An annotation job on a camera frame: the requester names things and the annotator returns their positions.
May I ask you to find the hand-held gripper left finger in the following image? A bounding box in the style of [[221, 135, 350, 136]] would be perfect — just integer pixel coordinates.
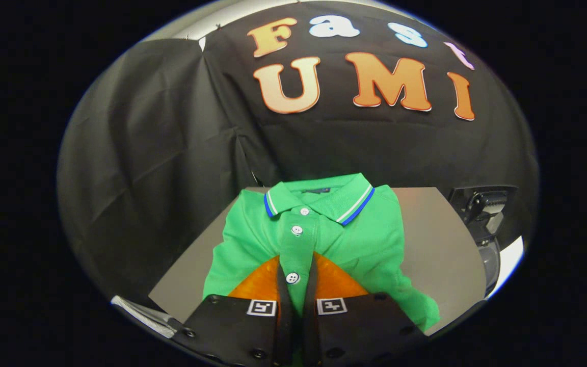
[[171, 255, 294, 366]]

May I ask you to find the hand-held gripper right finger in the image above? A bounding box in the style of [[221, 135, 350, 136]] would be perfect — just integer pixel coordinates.
[[301, 252, 429, 366]]

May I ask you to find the green polo shirt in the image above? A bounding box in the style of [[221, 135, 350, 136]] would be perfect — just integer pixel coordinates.
[[203, 172, 442, 332]]

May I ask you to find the grey washing machine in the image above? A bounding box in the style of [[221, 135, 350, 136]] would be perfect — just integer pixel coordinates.
[[449, 185, 518, 299]]

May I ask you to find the black backdrop cloth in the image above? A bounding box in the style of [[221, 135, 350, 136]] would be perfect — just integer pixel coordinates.
[[58, 0, 539, 306]]

